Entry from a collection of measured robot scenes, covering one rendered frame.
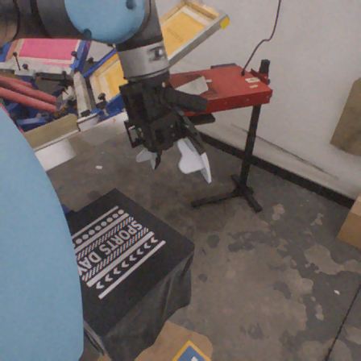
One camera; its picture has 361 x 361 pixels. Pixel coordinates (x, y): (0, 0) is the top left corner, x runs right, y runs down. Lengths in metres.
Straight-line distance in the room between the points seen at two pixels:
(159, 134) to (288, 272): 1.95
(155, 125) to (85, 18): 0.19
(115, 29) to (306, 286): 2.14
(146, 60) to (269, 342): 1.83
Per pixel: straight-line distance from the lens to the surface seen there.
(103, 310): 1.04
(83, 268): 1.14
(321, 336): 2.18
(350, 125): 2.55
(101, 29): 0.36
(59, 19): 0.40
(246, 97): 1.91
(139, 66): 0.48
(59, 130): 1.24
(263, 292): 2.20
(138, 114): 0.50
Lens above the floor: 1.86
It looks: 40 degrees down
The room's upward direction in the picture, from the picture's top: straight up
